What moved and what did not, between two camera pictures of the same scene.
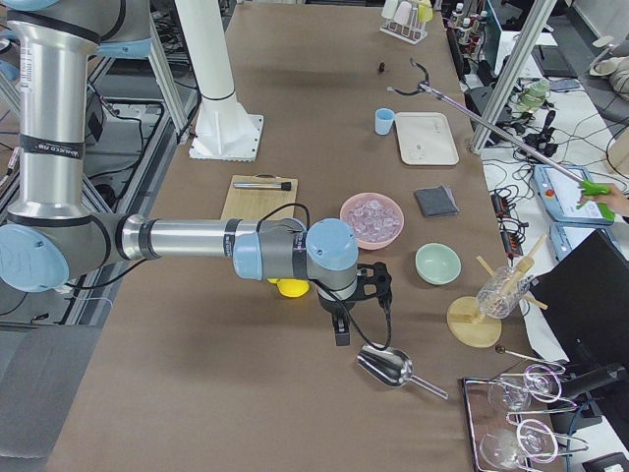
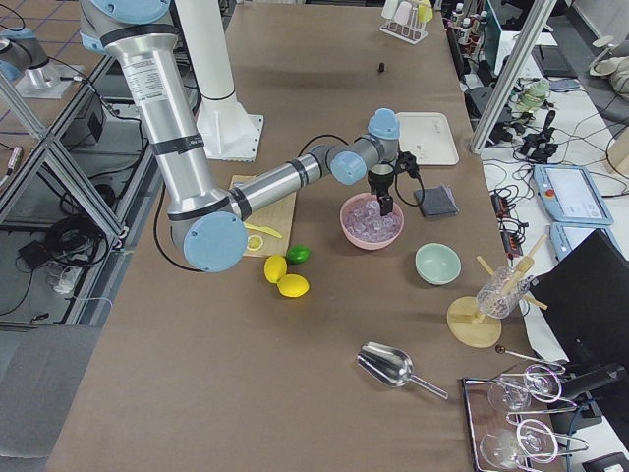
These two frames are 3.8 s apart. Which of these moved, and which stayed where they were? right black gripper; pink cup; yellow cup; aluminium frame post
Moved: right black gripper
Stayed: yellow cup; aluminium frame post; pink cup
